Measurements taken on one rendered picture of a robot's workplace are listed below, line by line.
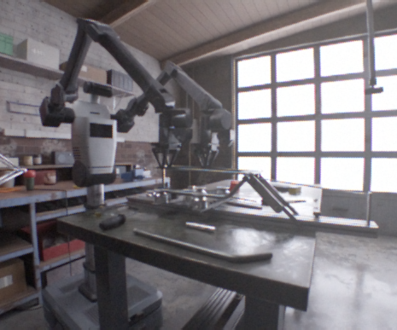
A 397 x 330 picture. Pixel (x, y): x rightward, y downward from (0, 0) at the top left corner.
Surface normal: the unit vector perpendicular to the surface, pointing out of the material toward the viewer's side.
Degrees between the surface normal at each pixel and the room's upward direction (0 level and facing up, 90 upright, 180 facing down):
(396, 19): 90
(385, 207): 90
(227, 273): 90
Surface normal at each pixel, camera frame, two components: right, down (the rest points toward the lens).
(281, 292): -0.50, 0.04
